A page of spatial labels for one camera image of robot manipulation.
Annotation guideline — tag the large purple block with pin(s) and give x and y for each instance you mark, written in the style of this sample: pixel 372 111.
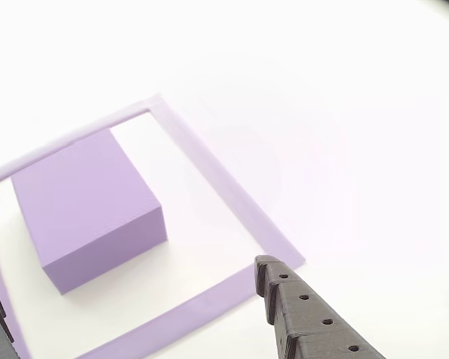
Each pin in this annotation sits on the large purple block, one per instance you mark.
pixel 86 205

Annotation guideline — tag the purple tape square frame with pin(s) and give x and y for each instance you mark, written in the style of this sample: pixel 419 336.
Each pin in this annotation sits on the purple tape square frame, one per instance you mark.
pixel 209 301

